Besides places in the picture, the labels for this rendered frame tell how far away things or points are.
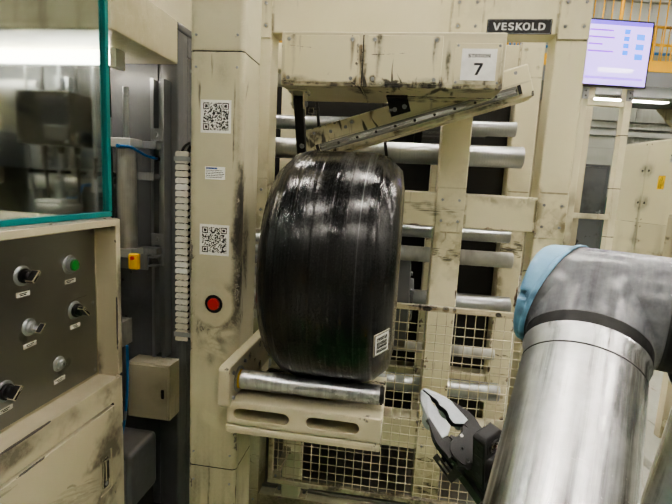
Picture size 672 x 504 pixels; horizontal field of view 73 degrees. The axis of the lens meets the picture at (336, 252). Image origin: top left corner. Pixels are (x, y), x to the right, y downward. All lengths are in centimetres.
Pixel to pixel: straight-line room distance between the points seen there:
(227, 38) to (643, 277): 95
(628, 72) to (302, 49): 386
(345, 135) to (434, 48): 36
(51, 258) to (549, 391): 90
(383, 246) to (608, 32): 416
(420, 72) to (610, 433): 107
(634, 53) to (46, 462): 483
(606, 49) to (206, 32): 406
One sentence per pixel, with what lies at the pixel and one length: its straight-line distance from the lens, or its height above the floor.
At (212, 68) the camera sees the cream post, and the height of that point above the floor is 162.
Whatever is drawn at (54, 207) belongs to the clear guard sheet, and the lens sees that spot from 102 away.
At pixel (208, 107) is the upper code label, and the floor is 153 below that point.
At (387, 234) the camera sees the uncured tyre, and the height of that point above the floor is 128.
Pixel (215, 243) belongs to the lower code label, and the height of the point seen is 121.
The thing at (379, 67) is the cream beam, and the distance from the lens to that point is 134.
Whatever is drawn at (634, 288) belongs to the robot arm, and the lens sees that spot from 52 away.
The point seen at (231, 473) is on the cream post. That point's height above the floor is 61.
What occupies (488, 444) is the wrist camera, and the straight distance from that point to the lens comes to 81.
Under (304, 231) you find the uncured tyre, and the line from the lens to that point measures 89.
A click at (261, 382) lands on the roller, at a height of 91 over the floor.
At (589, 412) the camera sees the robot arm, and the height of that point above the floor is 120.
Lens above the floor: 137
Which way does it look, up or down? 8 degrees down
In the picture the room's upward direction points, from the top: 3 degrees clockwise
